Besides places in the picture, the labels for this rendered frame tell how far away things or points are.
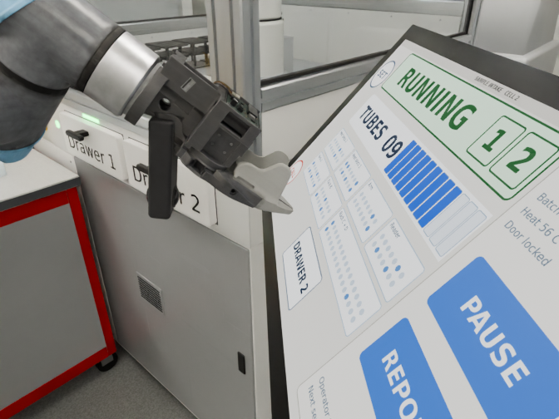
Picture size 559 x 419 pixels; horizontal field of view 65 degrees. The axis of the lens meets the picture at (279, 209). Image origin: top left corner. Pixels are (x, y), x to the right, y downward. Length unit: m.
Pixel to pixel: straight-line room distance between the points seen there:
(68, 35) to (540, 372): 0.43
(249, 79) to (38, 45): 0.34
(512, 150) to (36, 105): 0.42
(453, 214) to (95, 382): 1.56
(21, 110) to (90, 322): 1.15
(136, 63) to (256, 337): 0.68
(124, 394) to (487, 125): 1.51
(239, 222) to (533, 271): 0.62
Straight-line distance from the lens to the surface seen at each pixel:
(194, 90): 0.46
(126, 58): 0.46
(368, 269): 0.35
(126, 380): 1.73
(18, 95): 0.50
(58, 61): 0.47
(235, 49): 0.71
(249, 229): 0.81
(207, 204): 0.85
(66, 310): 1.51
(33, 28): 0.47
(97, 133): 1.14
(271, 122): 0.77
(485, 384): 0.25
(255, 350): 1.01
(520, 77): 0.39
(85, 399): 1.73
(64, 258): 1.43
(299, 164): 0.61
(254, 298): 0.91
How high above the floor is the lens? 1.26
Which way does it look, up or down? 29 degrees down
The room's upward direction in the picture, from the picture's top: straight up
